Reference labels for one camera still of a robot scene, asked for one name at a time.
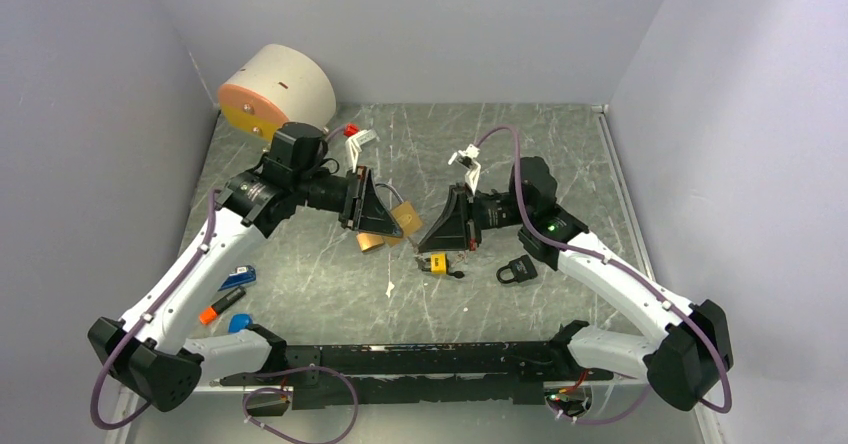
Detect blue round cap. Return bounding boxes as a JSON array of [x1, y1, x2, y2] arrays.
[[227, 313, 253, 334]]

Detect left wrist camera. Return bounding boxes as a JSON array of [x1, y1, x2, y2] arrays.
[[342, 123, 379, 170]]

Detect black base frame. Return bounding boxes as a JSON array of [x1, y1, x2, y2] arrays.
[[219, 341, 613, 410]]

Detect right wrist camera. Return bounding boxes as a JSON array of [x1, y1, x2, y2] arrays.
[[448, 144, 481, 194]]

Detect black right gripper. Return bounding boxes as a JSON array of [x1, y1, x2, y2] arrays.
[[418, 182, 531, 252]]

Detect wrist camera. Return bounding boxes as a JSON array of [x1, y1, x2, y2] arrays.
[[342, 123, 379, 170], [448, 144, 481, 194]]

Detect small brass padlock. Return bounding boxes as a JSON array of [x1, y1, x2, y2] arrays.
[[356, 232, 385, 254]]

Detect silver keys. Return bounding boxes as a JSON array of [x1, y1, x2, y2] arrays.
[[408, 238, 423, 262]]

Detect black padlock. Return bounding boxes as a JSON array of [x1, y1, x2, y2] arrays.
[[495, 254, 538, 285]]

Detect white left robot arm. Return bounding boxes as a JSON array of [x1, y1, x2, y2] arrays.
[[88, 122, 403, 412]]

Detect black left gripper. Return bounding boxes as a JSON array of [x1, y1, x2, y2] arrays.
[[292, 165, 402, 238]]

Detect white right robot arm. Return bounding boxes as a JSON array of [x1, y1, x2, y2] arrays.
[[417, 151, 733, 413]]

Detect yellow padlock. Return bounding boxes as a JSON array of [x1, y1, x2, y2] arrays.
[[415, 253, 465, 279]]

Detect round cream drawer cabinet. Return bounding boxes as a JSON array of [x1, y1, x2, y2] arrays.
[[217, 44, 337, 142]]

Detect large brass padlock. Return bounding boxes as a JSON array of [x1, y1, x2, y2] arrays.
[[376, 183, 423, 250]]

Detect orange black marker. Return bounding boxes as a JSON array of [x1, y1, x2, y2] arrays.
[[198, 287, 247, 325]]

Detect blue usb stick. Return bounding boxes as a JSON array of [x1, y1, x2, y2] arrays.
[[218, 265, 257, 292]]

